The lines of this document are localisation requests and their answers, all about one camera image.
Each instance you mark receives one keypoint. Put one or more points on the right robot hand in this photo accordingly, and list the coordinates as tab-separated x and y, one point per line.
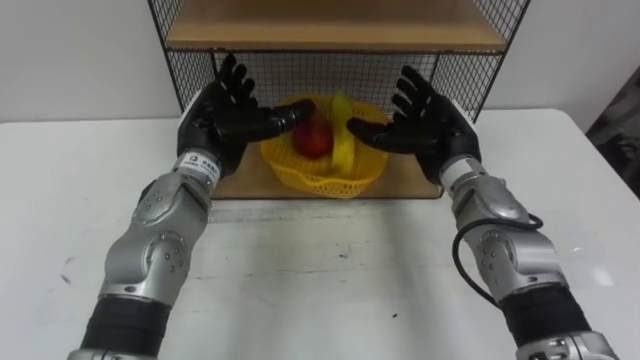
430	127

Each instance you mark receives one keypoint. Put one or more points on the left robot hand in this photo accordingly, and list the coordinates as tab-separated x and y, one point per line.
225	120

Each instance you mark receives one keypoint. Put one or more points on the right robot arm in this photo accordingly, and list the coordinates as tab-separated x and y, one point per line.
515	250

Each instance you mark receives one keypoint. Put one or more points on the yellow banana soft toy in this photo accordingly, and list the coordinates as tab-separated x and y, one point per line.
343	135

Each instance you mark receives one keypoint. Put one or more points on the red apple soft toy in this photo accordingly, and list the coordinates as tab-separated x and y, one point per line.
313	139

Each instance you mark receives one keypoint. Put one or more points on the yellow plastic mesh basket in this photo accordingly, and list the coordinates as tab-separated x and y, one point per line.
305	175

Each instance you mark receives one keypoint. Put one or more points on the white table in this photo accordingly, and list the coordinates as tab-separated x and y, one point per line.
320	270

